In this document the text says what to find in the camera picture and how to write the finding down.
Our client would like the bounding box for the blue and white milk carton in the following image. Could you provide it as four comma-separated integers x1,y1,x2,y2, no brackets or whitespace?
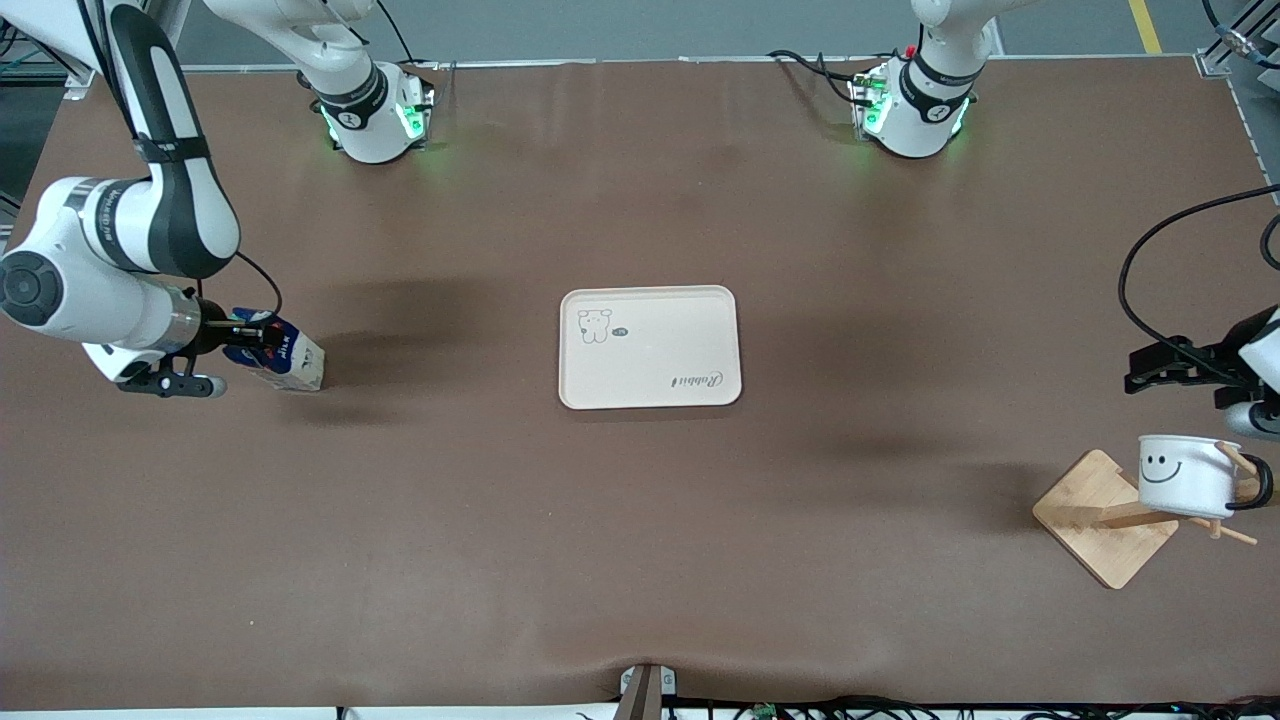
222,307,328,393

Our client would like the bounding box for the white smiley cup black handle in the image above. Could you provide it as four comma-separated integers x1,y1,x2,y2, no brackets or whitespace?
1137,433,1276,521

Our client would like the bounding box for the wooden cup rack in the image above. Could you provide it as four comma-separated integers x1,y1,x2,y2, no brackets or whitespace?
1032,441,1263,591

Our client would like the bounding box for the cream tray with bear print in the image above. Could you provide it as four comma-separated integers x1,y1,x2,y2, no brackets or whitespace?
558,285,743,411

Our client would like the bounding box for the metal table edge clamp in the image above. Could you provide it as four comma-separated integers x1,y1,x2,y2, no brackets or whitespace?
612,663,679,720

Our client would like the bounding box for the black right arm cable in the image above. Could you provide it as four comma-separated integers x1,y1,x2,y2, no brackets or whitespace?
75,0,285,323

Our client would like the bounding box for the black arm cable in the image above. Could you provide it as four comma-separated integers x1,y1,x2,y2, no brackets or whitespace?
1117,184,1280,387
75,0,285,323

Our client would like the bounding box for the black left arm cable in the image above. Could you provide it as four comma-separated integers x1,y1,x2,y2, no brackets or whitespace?
1117,184,1280,387

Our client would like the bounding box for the aluminium frame profile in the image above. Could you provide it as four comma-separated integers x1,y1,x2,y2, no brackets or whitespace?
0,0,101,97
1195,0,1280,77

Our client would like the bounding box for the black right base cable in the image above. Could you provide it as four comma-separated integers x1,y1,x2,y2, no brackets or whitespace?
374,0,443,73

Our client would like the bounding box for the black base cable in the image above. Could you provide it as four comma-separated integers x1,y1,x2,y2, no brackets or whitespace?
768,48,873,107
374,0,443,73

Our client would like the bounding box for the black left base cable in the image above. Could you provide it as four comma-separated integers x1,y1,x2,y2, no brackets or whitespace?
768,48,873,107

